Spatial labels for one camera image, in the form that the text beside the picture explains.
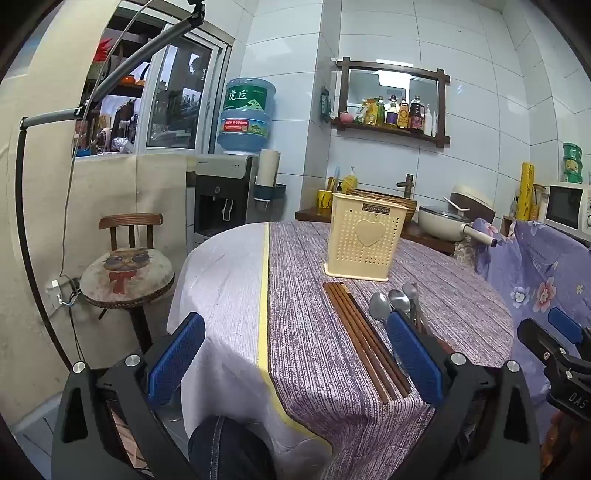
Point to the beige fabric sheet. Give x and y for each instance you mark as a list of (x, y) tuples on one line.
[(115, 184)]

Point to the black curved pole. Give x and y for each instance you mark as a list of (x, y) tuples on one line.
[(21, 207)]

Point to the yellow wrapped roll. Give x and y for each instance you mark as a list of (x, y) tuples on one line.
[(526, 189)]

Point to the wooden chair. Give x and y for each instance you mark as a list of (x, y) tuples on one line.
[(131, 221)]

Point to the purple floral cloth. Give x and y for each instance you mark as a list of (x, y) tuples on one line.
[(531, 263)]

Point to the cluttered display shelf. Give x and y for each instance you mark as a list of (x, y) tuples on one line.
[(115, 101)]

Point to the white microwave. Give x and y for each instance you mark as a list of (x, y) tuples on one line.
[(565, 205)]

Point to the woven wash basin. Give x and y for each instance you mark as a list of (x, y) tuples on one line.
[(406, 202)]

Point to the person's leg in jeans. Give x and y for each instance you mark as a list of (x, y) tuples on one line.
[(231, 452)]

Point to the green bottle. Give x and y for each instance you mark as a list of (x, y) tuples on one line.
[(380, 110)]

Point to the white brown rice cooker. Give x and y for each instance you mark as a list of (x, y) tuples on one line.
[(475, 201)]

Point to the white power strip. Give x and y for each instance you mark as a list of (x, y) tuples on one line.
[(57, 290)]

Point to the blue water bottle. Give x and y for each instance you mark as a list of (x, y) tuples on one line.
[(247, 115)]

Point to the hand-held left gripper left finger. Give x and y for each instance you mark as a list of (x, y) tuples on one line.
[(178, 355)]

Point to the bronze faucet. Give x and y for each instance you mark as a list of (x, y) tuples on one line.
[(408, 184)]

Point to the red label soy bottle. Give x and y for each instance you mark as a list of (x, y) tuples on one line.
[(417, 117)]

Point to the steel spoon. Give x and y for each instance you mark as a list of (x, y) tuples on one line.
[(410, 290), (379, 307), (399, 300)]

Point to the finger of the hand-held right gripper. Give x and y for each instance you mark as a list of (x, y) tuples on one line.
[(565, 325), (538, 337)]

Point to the blue cup holder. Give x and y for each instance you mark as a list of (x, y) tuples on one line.
[(270, 193)]

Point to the purple label bottle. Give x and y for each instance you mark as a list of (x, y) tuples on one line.
[(392, 113)]

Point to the aluminium frame window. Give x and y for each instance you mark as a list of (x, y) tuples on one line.
[(184, 92)]

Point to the brown wooden chopstick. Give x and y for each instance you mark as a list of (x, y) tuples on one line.
[(363, 341), (354, 341), (358, 341), (368, 341)]

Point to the yellow oil bottle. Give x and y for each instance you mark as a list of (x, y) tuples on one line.
[(372, 113)]

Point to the pink round ornament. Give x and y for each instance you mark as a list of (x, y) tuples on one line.
[(344, 117)]

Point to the white pump bottle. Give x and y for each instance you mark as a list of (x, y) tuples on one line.
[(429, 122)]

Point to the wooden wall shelf with mirror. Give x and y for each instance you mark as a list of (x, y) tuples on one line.
[(392, 64)]

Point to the beige patterned cloth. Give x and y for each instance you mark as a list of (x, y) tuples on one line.
[(463, 253)]

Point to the yellow green packet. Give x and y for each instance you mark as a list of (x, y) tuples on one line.
[(361, 113)]

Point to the green hanging packet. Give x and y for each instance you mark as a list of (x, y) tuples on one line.
[(325, 104)]

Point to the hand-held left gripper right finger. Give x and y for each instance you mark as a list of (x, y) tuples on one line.
[(415, 355)]

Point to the grey water dispenser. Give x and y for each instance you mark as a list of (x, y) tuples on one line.
[(221, 184)]

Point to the cream pan with lid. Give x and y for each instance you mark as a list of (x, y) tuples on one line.
[(438, 224)]

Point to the yellow cup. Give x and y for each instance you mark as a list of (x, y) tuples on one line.
[(324, 199)]

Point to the white paper cup stack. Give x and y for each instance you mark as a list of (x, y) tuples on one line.
[(268, 166)]

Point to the cream plastic utensil holder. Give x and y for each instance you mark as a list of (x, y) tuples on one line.
[(364, 249)]

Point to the purple striped tablecloth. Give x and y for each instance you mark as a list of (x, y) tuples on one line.
[(304, 286)]

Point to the yellow dish soap bottle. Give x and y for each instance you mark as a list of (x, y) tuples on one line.
[(350, 181)]

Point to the yellow label dark bottle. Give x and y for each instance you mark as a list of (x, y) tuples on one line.
[(403, 116)]

